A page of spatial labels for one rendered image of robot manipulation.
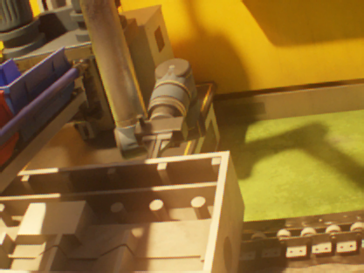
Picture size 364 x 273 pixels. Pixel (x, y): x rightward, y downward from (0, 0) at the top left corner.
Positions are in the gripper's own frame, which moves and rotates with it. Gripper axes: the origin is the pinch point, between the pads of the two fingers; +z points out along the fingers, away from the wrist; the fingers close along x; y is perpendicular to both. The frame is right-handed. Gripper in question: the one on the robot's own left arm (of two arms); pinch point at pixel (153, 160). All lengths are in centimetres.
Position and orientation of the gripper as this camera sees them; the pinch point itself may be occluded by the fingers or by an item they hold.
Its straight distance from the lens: 139.0
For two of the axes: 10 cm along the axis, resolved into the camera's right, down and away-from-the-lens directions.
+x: 9.5, -1.0, -2.8
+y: -2.6, -7.5, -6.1
